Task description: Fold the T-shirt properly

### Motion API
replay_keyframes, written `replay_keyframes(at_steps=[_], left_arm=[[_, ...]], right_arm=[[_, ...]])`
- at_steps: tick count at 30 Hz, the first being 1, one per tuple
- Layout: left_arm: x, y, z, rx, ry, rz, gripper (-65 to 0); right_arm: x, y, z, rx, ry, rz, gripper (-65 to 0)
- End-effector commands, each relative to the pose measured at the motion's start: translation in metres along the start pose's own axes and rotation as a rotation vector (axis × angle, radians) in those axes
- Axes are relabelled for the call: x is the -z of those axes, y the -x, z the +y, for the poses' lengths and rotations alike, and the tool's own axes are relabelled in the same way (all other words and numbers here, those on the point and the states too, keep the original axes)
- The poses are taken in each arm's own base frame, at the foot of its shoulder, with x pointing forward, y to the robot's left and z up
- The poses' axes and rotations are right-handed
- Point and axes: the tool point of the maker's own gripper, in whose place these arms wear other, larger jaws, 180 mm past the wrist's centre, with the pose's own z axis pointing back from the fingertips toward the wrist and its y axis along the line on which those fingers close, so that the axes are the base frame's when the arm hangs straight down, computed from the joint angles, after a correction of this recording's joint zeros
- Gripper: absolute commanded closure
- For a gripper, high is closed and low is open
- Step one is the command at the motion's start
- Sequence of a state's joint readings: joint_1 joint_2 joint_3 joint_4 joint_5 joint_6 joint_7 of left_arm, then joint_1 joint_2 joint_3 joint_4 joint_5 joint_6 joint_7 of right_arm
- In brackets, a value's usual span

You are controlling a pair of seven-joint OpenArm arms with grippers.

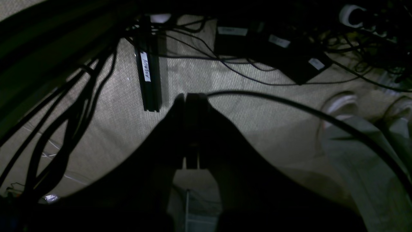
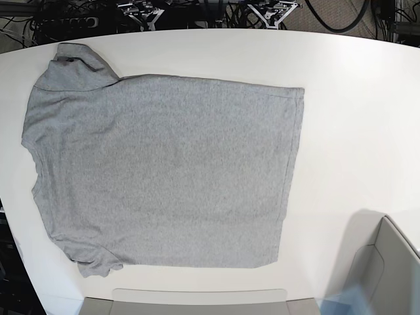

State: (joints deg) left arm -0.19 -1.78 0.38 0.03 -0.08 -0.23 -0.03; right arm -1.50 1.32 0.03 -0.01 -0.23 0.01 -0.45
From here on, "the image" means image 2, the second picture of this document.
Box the grey T-shirt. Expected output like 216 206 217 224
22 43 305 277

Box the black cable bundle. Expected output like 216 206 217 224
193 0 263 31

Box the blue translucent object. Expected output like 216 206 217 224
317 285 366 315

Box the grey tray bottom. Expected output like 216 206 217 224
79 289 320 314

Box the grey bin right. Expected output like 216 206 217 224
352 217 419 314

